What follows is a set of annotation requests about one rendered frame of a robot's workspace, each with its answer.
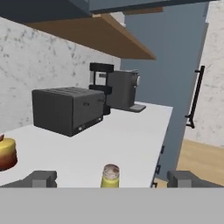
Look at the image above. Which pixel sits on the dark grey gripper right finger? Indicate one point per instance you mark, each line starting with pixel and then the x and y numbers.
pixel 183 178

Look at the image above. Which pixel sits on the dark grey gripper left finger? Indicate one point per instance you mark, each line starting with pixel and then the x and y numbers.
pixel 40 178

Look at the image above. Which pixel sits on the yellow condiment bottle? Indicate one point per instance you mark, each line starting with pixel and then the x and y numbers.
pixel 110 176

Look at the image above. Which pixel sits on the blue tall cabinet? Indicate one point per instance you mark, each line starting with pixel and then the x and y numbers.
pixel 169 73

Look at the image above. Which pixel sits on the blue overhead cabinet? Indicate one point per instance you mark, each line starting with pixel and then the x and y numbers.
pixel 73 7

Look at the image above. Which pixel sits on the yellow and red cake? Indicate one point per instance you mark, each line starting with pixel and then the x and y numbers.
pixel 6 154

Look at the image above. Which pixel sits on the dark grey toaster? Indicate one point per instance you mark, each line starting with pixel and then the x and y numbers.
pixel 68 110

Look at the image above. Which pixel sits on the grey coffee machine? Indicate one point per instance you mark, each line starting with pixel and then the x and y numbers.
pixel 124 90

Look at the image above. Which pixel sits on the black blender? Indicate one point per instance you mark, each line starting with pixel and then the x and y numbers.
pixel 101 84

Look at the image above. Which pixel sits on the wooden wall shelf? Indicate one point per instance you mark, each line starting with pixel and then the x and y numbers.
pixel 96 38

